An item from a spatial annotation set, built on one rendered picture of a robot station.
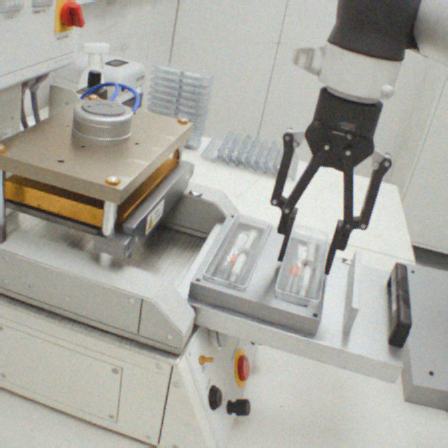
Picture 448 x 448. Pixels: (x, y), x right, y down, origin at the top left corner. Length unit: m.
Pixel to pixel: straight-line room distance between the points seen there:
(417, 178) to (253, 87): 1.06
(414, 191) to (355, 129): 2.29
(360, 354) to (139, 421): 0.30
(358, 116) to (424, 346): 0.55
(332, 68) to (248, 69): 2.55
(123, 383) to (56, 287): 0.15
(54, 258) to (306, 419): 0.46
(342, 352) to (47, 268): 0.37
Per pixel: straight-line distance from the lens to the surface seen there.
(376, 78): 0.60
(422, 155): 2.83
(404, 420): 0.95
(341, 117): 0.61
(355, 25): 0.59
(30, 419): 0.81
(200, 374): 0.71
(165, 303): 0.63
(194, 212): 0.86
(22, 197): 0.71
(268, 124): 3.20
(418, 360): 1.01
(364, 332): 0.71
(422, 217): 2.96
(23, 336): 0.74
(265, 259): 0.74
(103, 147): 0.70
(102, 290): 0.64
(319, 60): 0.63
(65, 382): 0.76
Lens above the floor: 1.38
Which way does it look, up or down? 29 degrees down
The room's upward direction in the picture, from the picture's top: 12 degrees clockwise
